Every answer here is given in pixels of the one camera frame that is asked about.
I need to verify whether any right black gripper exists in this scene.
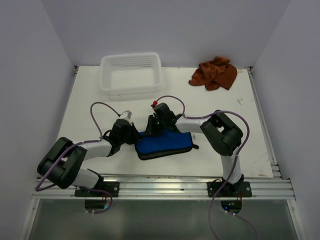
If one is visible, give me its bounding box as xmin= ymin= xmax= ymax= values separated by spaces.
xmin=143 ymin=114 xmax=167 ymax=137

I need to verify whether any blue and grey towel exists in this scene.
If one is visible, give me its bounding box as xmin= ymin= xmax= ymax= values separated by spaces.
xmin=135 ymin=130 xmax=199 ymax=161

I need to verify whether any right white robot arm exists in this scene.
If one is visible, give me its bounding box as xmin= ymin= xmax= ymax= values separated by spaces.
xmin=144 ymin=102 xmax=244 ymax=197

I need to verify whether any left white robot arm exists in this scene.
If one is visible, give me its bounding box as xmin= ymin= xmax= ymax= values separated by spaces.
xmin=35 ymin=118 xmax=142 ymax=197

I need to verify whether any white plastic basket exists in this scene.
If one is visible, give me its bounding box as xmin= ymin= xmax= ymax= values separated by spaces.
xmin=98 ymin=52 xmax=164 ymax=96

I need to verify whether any brown towel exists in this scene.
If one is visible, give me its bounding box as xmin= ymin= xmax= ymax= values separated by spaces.
xmin=188 ymin=56 xmax=238 ymax=91

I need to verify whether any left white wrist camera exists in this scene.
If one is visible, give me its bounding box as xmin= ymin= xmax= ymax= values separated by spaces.
xmin=118 ymin=110 xmax=132 ymax=122

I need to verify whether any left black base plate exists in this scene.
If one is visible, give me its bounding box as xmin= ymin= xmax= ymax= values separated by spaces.
xmin=74 ymin=181 xmax=120 ymax=198

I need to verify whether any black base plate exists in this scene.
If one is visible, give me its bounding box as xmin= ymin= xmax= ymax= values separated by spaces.
xmin=206 ymin=179 xmax=253 ymax=198
xmin=74 ymin=181 xmax=120 ymax=198

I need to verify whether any aluminium rail frame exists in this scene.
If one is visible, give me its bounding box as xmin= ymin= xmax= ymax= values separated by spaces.
xmin=18 ymin=65 xmax=307 ymax=240

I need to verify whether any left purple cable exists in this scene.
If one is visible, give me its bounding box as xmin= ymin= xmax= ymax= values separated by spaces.
xmin=34 ymin=101 xmax=122 ymax=192

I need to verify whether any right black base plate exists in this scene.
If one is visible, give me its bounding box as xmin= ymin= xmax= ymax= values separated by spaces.
xmin=206 ymin=179 xmax=253 ymax=198

